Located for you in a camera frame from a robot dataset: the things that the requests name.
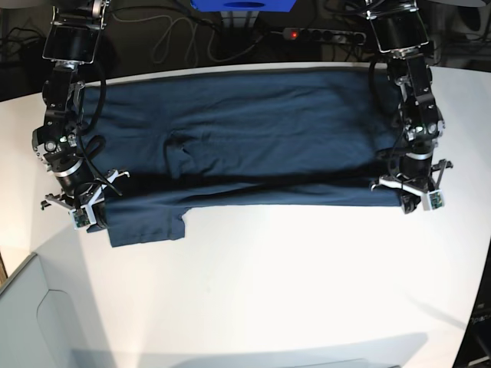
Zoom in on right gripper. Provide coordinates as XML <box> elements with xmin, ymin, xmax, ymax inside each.
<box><xmin>41</xmin><ymin>168</ymin><xmax>130</xmax><ymax>233</ymax></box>

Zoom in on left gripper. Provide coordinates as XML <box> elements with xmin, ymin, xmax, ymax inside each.
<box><xmin>370</xmin><ymin>159</ymin><xmax>453</xmax><ymax>214</ymax></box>

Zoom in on dark blue T-shirt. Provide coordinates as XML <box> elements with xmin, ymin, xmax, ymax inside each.
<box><xmin>93</xmin><ymin>69</ymin><xmax>400</xmax><ymax>247</ymax></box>

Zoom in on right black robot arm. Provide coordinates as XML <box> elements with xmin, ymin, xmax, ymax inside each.
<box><xmin>31</xmin><ymin>1</ymin><xmax>124</xmax><ymax>232</ymax></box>

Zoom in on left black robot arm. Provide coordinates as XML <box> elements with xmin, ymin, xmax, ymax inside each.
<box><xmin>363</xmin><ymin>1</ymin><xmax>453</xmax><ymax>214</ymax></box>

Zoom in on black power strip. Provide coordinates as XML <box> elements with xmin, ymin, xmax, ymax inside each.
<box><xmin>280</xmin><ymin>28</ymin><xmax>367</xmax><ymax>45</ymax></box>

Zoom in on blue box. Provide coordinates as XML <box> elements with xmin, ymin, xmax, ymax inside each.
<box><xmin>190</xmin><ymin>0</ymin><xmax>296</xmax><ymax>12</ymax></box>

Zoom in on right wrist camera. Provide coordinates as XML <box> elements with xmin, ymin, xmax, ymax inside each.
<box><xmin>69</xmin><ymin>205</ymin><xmax>97</xmax><ymax>230</ymax></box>

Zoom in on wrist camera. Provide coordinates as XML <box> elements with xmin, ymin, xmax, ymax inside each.
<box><xmin>421</xmin><ymin>189</ymin><xmax>445</xmax><ymax>211</ymax></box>
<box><xmin>69</xmin><ymin>205</ymin><xmax>97</xmax><ymax>230</ymax></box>

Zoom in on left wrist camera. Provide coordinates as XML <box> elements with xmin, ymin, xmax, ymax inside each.
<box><xmin>421</xmin><ymin>189</ymin><xmax>445</xmax><ymax>211</ymax></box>

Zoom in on white cable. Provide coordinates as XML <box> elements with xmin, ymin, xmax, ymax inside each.
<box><xmin>150</xmin><ymin>15</ymin><xmax>265</xmax><ymax>65</ymax></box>

